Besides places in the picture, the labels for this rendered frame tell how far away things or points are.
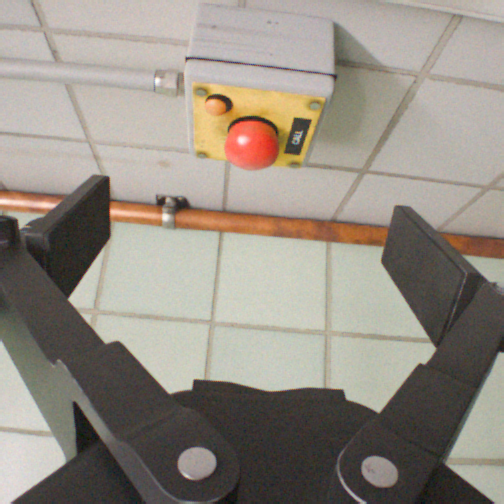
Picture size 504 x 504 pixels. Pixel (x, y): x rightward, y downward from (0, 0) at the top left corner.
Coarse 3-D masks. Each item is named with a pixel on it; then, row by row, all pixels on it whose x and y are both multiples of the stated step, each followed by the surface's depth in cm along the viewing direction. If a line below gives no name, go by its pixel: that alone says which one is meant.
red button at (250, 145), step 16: (240, 128) 31; (256, 128) 31; (272, 128) 32; (224, 144) 32; (240, 144) 31; (256, 144) 30; (272, 144) 31; (240, 160) 32; (256, 160) 31; (272, 160) 32
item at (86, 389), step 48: (0, 240) 13; (0, 288) 11; (48, 288) 11; (0, 336) 12; (48, 336) 9; (96, 336) 9; (48, 384) 9; (96, 384) 7; (144, 384) 8; (96, 432) 9; (144, 432) 6; (192, 432) 6; (144, 480) 6; (192, 480) 6
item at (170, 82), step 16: (0, 64) 32; (16, 64) 32; (32, 64) 32; (48, 64) 32; (64, 64) 33; (80, 64) 33; (32, 80) 33; (48, 80) 33; (64, 80) 33; (80, 80) 33; (96, 80) 33; (112, 80) 33; (128, 80) 33; (144, 80) 33; (160, 80) 33; (176, 80) 33; (176, 96) 34
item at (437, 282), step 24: (408, 216) 19; (408, 240) 18; (432, 240) 16; (384, 264) 21; (408, 264) 18; (432, 264) 16; (456, 264) 15; (408, 288) 18; (432, 288) 16; (456, 288) 14; (432, 312) 16; (456, 312) 15; (432, 336) 15
